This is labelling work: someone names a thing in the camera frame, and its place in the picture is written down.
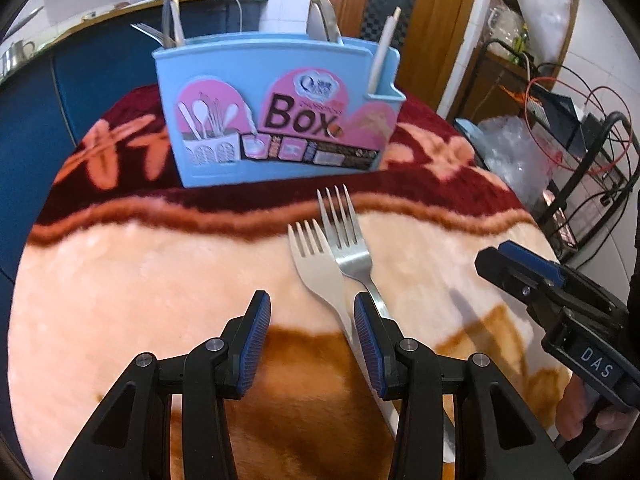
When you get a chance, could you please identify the red cable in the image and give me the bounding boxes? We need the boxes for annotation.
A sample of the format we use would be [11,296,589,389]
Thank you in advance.
[525,77,640,181]

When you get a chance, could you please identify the red and peach printed blanket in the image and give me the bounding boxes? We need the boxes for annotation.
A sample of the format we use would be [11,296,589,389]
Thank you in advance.
[7,85,576,480]

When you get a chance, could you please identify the light blue lid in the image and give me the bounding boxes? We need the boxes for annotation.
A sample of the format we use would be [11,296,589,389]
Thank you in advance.
[454,119,483,142]

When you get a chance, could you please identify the black metal rack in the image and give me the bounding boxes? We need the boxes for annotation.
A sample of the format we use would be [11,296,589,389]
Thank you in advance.
[470,40,640,261]

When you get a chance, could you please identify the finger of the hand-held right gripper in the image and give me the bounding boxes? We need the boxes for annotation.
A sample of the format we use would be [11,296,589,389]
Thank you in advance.
[474,247,551,313]
[499,240,568,287]

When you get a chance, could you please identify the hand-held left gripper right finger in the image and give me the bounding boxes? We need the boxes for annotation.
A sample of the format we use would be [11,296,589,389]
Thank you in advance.
[353,292,576,480]

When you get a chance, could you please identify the wooden chopstick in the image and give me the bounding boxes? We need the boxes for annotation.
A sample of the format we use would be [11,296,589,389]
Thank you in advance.
[171,0,187,45]
[369,7,402,95]

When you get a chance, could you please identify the clear plastic bag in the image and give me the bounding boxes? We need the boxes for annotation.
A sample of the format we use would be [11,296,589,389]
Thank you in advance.
[475,115,556,206]

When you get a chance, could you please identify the white cable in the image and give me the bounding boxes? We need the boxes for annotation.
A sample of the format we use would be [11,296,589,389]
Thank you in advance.
[215,0,247,36]

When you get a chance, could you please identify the steel teapot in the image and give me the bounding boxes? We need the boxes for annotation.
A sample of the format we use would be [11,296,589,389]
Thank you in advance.
[0,39,37,73]

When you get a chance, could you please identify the light blue utensil box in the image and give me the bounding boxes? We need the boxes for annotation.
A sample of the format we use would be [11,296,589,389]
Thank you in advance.
[152,35,407,189]

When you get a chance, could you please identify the white plastic fork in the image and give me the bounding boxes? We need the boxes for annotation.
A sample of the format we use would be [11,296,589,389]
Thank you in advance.
[287,219,401,438]

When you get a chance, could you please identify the person's right hand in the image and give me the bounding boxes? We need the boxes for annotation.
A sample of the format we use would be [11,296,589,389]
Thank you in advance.
[556,380,640,441]

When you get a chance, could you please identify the blue cabinet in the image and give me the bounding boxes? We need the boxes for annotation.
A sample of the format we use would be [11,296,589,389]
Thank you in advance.
[0,0,266,281]

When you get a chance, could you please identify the shiny steel fork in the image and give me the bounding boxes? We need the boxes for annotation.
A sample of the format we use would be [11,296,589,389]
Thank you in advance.
[317,184,457,463]

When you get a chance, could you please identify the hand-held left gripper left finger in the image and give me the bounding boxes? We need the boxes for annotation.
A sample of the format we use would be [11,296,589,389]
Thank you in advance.
[52,290,272,480]

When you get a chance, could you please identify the metal utensil handle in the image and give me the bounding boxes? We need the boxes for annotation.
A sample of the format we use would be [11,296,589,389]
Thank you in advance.
[161,0,175,45]

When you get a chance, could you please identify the white plastic bag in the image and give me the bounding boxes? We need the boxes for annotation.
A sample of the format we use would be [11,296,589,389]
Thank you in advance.
[500,0,581,63]

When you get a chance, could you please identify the wooden door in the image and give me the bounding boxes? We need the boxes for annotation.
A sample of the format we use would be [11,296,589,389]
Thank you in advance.
[320,0,486,111]

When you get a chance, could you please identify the broad steel fork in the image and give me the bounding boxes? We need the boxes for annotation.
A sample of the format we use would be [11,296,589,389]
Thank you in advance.
[131,22,176,47]

